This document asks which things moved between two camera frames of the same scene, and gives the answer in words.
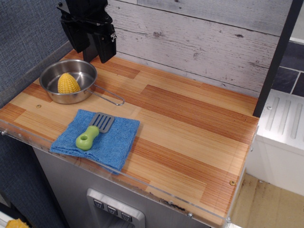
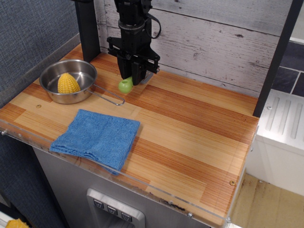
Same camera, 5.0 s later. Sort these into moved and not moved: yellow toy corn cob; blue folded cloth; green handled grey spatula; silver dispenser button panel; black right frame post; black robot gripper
Moved: black robot gripper; green handled grey spatula
Not moved: black right frame post; blue folded cloth; yellow toy corn cob; silver dispenser button panel
